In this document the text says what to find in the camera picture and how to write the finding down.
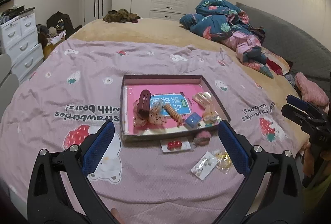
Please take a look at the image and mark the yellow rings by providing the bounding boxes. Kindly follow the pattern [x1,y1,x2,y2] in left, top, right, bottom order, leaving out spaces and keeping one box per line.
[212,149,232,174]

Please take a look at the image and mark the white pearl earrings card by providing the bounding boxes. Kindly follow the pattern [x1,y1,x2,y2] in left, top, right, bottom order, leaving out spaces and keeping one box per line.
[191,157,217,181]

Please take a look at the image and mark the pink fuzzy hair accessory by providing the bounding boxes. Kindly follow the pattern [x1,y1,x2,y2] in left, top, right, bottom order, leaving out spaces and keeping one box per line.
[193,131,211,146]

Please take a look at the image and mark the blue small box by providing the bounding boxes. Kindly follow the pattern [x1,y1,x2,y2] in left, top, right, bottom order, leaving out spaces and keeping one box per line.
[184,112,201,129]

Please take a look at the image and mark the red cherry earrings card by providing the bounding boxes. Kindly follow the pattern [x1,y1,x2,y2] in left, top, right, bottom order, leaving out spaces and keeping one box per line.
[160,137,192,154]

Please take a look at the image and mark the maroon hair roller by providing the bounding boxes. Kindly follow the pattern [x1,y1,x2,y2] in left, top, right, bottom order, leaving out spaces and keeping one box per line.
[137,89,151,119]

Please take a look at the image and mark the right hand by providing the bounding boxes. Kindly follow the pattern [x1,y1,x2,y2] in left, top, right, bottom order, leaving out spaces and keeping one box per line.
[303,144,315,177]

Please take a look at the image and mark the left hand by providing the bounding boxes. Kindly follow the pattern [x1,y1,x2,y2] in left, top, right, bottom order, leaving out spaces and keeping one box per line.
[110,208,125,224]

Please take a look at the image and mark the tan bed sheet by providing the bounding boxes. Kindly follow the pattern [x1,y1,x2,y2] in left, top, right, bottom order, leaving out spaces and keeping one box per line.
[70,17,311,147]

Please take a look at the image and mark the pink fluffy cloth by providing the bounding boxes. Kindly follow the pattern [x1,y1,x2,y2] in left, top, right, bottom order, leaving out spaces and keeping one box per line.
[295,72,329,108]

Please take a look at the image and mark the grey headboard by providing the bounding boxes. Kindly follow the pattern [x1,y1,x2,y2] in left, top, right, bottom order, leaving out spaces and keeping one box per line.
[236,2,330,95]

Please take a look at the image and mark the small orange claw hairclip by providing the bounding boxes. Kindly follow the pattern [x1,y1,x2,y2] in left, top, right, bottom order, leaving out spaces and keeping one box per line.
[202,110,218,123]

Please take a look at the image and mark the long pink claw hairclip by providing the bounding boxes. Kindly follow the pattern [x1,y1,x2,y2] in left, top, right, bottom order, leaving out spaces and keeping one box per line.
[192,92,215,113]

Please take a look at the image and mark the blue floral duvet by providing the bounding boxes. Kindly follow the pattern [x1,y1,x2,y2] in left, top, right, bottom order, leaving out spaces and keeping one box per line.
[179,0,273,79]

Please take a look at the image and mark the beige tulle bow hairclip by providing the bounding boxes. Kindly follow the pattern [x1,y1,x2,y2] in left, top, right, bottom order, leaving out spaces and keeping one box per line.
[133,100,167,127]

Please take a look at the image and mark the pink blue children's book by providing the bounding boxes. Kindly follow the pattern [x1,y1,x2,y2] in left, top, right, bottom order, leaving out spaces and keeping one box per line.
[124,82,221,136]

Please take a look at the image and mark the shallow cardboard box tray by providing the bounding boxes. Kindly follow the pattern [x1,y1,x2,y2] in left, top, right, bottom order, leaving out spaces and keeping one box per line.
[120,73,232,143]

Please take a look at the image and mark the white drawer chest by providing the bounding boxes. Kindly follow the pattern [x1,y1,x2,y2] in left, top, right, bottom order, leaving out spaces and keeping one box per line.
[1,7,44,82]

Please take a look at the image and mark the olive clothes pile on bed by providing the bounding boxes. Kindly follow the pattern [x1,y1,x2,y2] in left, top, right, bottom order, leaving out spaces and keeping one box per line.
[103,8,141,23]

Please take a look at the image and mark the orange spiral hair tie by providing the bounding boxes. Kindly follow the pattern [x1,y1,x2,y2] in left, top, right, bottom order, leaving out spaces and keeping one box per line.
[164,103,184,127]

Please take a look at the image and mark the dark clothes pile by wall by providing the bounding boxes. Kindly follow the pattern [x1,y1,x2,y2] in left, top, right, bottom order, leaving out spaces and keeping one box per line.
[36,11,74,48]

